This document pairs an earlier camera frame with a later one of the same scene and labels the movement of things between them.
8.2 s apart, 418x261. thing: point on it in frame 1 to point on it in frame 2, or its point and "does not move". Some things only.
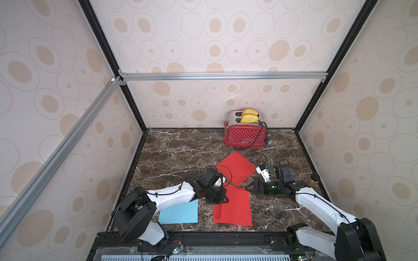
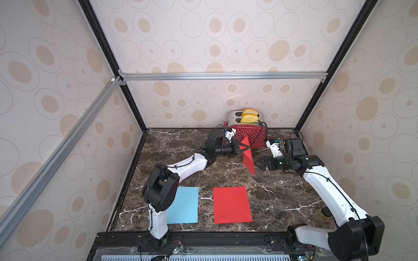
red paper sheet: x=237 y=211 does not move
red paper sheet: x=235 y=168 to x=247 y=159
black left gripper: x=220 y=200 to x=233 y=148
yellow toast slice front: x=249 y=118 does not move
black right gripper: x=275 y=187 to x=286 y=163
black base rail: x=230 y=247 does not move
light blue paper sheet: x=185 y=212 does not move
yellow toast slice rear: x=250 y=111 does not move
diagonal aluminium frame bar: x=12 y=213 does not move
